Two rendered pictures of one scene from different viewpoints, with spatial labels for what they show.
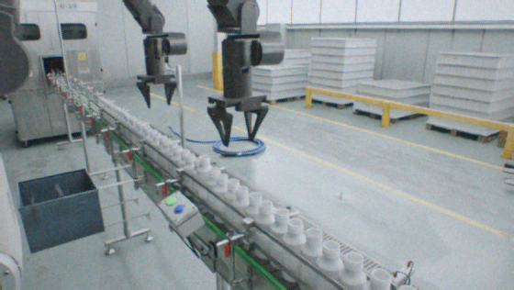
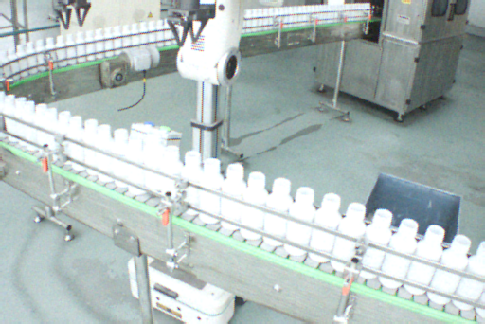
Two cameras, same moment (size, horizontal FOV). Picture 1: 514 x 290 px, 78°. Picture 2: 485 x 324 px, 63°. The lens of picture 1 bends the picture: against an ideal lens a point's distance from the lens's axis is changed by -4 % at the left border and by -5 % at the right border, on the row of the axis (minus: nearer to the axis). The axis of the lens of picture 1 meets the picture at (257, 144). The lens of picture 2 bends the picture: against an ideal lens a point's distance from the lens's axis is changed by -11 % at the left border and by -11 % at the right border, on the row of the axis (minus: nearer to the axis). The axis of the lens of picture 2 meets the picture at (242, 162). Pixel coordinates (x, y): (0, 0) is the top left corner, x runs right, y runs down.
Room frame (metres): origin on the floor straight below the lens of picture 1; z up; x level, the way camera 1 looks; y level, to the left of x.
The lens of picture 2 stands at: (2.09, -0.08, 1.67)
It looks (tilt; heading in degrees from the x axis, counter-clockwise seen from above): 29 degrees down; 152
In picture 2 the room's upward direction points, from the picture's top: 4 degrees clockwise
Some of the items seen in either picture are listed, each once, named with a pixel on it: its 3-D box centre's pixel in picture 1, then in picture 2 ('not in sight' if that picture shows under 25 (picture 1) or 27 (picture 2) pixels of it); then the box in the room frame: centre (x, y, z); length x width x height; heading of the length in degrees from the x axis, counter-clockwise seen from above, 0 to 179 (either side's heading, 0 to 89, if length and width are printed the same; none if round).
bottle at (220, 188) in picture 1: (222, 197); (122, 157); (1.00, 0.12, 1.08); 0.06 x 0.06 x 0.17
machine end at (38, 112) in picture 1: (51, 71); not in sight; (5.59, 3.48, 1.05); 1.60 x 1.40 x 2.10; 36
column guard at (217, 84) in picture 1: (219, 70); not in sight; (10.12, 1.11, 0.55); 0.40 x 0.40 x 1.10; 36
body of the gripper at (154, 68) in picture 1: (155, 68); (188, 0); (1.01, 0.30, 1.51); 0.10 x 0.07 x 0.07; 126
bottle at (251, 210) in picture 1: (255, 219); (78, 143); (0.86, 0.01, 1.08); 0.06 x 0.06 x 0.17
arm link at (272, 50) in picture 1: (252, 35); not in sight; (0.68, 0.01, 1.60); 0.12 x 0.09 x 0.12; 128
